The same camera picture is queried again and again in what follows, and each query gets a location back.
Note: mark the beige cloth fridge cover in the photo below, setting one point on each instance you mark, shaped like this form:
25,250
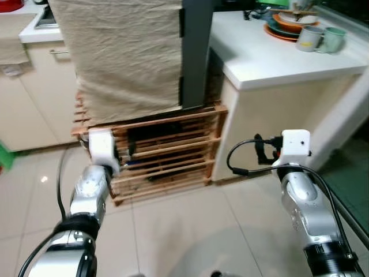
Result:
115,57

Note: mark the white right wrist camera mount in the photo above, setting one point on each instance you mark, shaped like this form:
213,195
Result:
294,147

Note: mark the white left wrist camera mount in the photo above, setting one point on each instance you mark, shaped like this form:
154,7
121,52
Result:
102,147

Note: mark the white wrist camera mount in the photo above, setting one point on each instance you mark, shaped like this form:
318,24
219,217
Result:
294,147
102,147

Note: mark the white counter unit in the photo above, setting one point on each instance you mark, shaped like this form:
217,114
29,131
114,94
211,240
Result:
277,115

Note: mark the dark teal plate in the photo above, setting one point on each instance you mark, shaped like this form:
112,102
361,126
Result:
277,33

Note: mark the green plastic basin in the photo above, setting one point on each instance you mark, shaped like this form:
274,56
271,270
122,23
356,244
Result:
277,3

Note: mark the orange bowl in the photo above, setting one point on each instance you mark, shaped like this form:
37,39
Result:
285,24

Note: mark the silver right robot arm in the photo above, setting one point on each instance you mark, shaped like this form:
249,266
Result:
305,208

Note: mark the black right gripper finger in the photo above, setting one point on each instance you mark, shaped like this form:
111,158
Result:
259,150

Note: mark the wooden slatted rack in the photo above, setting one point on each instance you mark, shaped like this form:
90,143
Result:
167,119

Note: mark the green mug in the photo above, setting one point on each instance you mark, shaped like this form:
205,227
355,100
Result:
334,40

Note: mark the grey mug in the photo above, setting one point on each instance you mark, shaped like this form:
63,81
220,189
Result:
310,39

